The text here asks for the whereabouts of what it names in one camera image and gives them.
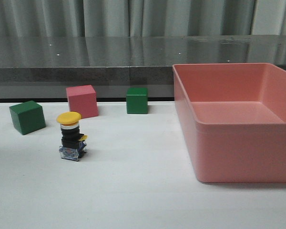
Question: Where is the yellow push button switch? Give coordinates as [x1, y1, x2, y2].
[56, 112, 87, 161]

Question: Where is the pink plastic bin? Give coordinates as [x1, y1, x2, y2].
[173, 63, 286, 182]

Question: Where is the grey stone ledge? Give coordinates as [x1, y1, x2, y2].
[0, 35, 286, 102]

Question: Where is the grey curtain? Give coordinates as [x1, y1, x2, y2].
[0, 0, 286, 37]

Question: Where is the green cube far left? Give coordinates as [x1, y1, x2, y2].
[9, 101, 46, 135]

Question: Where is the pink cube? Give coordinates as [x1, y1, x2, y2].
[66, 85, 99, 119]

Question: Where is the green cube near bin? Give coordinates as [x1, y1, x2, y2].
[126, 87, 148, 114]

